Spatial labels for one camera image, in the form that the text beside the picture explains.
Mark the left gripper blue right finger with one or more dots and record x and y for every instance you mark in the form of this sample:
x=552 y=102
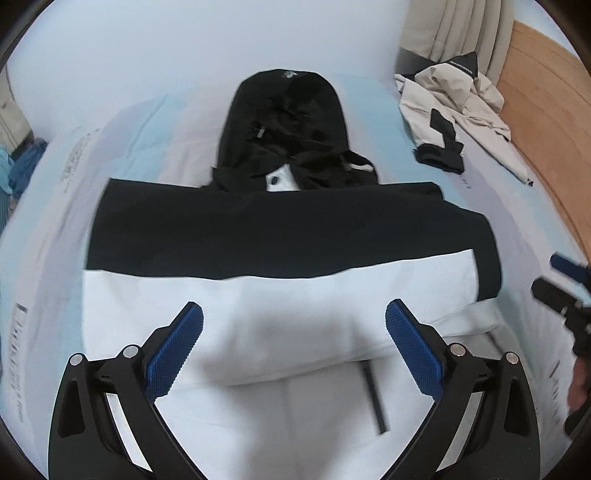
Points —
x=483 y=422

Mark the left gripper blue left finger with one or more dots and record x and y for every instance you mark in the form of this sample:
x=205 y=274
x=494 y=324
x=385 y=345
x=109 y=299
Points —
x=85 y=442

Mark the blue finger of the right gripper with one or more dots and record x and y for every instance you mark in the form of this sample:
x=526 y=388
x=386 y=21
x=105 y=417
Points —
x=553 y=297
x=571 y=269

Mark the white and black hooded jacket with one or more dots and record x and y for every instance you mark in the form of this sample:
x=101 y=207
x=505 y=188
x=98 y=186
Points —
x=293 y=252

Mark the person right hand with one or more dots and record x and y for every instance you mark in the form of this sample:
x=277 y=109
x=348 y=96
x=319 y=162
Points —
x=579 y=390

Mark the beige and black jacket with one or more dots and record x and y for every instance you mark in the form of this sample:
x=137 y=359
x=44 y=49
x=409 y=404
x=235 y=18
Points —
x=443 y=98

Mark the dark blue garment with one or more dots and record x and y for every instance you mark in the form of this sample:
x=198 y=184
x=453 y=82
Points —
x=23 y=169

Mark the light blue garment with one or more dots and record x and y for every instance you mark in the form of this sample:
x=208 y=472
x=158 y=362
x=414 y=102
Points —
x=6 y=164

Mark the beige right curtain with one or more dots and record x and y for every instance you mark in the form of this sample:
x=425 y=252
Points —
x=438 y=30

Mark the beige curtain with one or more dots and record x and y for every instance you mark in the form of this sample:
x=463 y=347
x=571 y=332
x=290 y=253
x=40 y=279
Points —
x=438 y=30
x=14 y=128

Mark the beige left curtain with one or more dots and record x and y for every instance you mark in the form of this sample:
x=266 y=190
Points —
x=14 y=128

